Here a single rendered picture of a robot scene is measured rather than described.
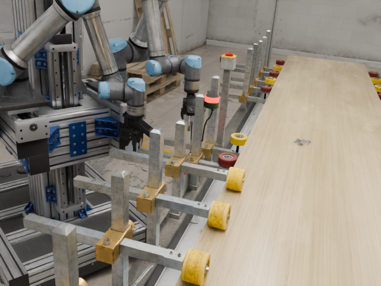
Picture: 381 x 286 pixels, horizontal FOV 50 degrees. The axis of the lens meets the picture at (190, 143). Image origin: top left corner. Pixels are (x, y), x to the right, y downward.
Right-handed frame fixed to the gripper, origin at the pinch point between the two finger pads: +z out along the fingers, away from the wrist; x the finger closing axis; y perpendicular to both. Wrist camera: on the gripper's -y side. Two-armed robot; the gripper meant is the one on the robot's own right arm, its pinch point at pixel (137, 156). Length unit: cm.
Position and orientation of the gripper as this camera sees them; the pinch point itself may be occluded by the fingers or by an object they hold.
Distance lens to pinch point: 186.0
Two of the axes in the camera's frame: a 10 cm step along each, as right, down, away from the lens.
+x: -2.9, 3.6, -8.9
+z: -1.0, 9.1, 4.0
